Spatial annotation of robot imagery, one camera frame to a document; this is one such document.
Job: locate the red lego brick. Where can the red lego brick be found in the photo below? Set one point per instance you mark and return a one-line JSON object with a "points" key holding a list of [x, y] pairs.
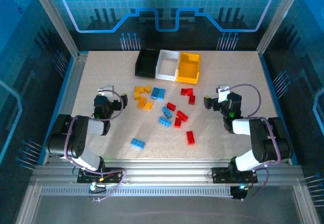
{"points": [[171, 106], [184, 92], [190, 92], [190, 137], [178, 122], [192, 99], [182, 115]]}

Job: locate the yellow sloped lego brick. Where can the yellow sloped lego brick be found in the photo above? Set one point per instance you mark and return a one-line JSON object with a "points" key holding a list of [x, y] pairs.
{"points": [[146, 89]]}

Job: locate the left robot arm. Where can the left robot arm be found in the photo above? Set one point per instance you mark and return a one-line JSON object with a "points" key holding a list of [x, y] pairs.
{"points": [[78, 138]]}

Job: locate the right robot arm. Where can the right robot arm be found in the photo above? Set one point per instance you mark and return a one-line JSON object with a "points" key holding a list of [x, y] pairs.
{"points": [[260, 140]]}

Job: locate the blue lego brick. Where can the blue lego brick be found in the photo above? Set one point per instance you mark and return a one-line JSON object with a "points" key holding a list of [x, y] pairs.
{"points": [[167, 112], [164, 121], [138, 143], [155, 93], [161, 94]]}

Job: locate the yellow plastic bin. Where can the yellow plastic bin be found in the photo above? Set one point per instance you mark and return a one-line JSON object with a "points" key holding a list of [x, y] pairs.
{"points": [[187, 68]]}

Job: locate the black plastic bin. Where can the black plastic bin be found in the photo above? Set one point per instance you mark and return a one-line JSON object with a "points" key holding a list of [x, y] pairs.
{"points": [[145, 64]]}

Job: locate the white plastic bin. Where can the white plastic bin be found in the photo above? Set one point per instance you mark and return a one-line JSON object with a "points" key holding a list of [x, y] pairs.
{"points": [[167, 66]]}

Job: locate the black controller box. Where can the black controller box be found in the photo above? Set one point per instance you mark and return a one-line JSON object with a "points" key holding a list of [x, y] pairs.
{"points": [[239, 192]]}

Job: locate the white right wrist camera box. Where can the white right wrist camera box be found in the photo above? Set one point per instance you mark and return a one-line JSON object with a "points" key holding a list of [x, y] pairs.
{"points": [[222, 92]]}

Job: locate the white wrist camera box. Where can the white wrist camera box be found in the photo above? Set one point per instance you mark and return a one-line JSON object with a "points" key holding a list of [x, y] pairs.
{"points": [[222, 92], [106, 89]]}

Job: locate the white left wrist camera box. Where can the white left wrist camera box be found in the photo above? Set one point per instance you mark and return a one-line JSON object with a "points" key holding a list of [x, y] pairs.
{"points": [[106, 89]]}

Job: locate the aluminium side rail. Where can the aluminium side rail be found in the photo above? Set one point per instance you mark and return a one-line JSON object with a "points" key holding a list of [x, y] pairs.
{"points": [[73, 82]]}

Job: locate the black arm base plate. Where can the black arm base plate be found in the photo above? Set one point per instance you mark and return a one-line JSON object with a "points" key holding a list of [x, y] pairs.
{"points": [[115, 176], [219, 174]]}

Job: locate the aluminium table edge rail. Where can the aluminium table edge rail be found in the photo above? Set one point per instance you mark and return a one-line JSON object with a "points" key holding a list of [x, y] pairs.
{"points": [[164, 168]]}

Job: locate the aluminium frame post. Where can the aluminium frame post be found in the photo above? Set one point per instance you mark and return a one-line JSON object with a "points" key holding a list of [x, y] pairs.
{"points": [[54, 19], [278, 19]]}

